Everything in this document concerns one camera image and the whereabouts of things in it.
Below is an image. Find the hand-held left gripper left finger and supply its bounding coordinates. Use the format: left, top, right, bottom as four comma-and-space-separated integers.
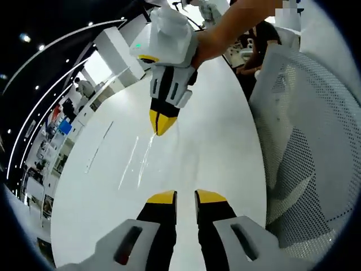
58, 190, 178, 271

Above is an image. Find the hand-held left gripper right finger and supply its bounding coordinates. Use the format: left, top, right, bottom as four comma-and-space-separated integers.
193, 188, 317, 271

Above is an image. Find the clear resealable bag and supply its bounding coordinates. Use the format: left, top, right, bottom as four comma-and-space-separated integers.
117, 124, 204, 198

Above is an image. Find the white square pillar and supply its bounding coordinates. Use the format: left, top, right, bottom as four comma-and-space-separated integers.
92, 27, 142, 89

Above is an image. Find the blue box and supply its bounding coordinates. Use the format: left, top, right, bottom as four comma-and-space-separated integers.
57, 117, 73, 135

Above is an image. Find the white mesh chair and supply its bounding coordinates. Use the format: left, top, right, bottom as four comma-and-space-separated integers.
249, 45, 359, 256

